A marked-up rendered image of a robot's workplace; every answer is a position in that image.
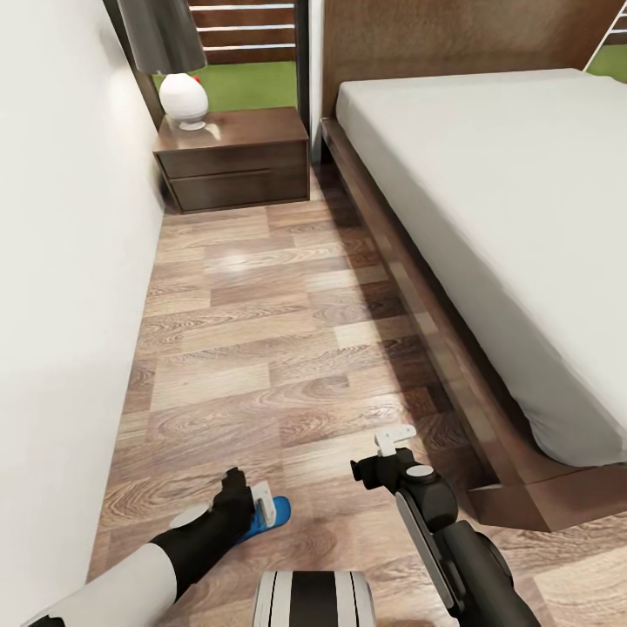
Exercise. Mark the robot trunk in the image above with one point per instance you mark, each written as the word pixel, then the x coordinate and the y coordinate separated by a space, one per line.
pixel 313 599

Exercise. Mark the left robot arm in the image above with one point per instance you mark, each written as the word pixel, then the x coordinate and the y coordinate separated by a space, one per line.
pixel 141 589

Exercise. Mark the fixed window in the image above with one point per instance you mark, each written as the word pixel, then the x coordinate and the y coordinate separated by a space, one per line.
pixel 257 51
pixel 610 58

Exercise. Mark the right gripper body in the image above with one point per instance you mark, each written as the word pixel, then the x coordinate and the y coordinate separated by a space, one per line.
pixel 374 470

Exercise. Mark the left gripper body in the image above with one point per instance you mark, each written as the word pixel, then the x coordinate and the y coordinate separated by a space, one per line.
pixel 237 479

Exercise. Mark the sandal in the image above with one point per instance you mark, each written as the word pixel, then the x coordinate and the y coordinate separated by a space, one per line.
pixel 283 511

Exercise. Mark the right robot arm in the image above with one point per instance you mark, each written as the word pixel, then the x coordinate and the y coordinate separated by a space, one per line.
pixel 468 570

